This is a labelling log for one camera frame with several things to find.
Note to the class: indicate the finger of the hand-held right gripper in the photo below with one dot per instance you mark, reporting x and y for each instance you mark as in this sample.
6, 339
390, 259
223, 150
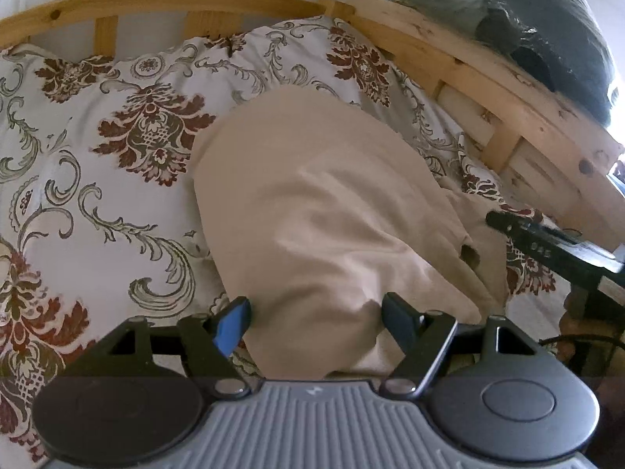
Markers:
517, 229

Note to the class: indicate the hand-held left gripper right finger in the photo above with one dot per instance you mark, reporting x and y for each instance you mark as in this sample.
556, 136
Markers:
398, 320

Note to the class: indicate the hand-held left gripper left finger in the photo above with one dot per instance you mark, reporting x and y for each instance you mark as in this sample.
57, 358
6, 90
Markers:
232, 328

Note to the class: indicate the beige garment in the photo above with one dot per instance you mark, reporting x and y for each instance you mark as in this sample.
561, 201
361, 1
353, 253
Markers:
332, 215

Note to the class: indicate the person's right hand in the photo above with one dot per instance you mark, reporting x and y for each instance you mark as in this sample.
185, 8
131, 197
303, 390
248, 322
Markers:
572, 322

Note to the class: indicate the dark plastic-wrapped bundle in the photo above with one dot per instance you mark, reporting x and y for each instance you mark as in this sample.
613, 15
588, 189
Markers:
527, 24

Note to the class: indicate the floral printed blanket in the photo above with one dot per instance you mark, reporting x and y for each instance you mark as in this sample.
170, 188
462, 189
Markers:
97, 166

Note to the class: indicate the wooden bed frame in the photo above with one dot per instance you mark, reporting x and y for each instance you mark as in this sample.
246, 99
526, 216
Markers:
498, 88

